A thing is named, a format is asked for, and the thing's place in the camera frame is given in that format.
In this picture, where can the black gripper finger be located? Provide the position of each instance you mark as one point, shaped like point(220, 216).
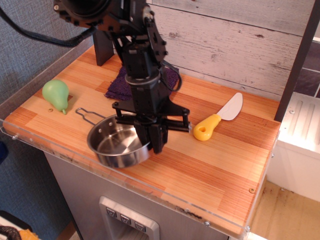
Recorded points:
point(158, 136)
point(142, 133)

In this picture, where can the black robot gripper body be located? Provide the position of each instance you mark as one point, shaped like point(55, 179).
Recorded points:
point(151, 104)

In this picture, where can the stainless steel pan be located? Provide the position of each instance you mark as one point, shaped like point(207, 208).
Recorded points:
point(116, 145)

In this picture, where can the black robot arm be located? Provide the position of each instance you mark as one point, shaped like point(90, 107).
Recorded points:
point(131, 26)

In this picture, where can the purple towel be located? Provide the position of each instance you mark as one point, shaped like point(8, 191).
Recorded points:
point(120, 90)

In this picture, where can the toy ice dispenser panel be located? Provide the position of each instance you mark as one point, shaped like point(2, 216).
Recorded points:
point(123, 223)

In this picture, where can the silver toy fridge cabinet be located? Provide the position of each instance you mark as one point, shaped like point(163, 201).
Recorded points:
point(82, 190)

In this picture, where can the green toy pear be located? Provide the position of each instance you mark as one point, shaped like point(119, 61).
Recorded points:
point(56, 92)

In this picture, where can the orange object bottom left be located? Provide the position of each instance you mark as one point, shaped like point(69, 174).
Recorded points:
point(26, 234)

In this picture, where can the yellow handled toy knife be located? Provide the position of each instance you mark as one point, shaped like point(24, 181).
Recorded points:
point(203, 131)

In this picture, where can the dark right vertical post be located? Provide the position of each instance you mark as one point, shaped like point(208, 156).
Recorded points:
point(302, 53)

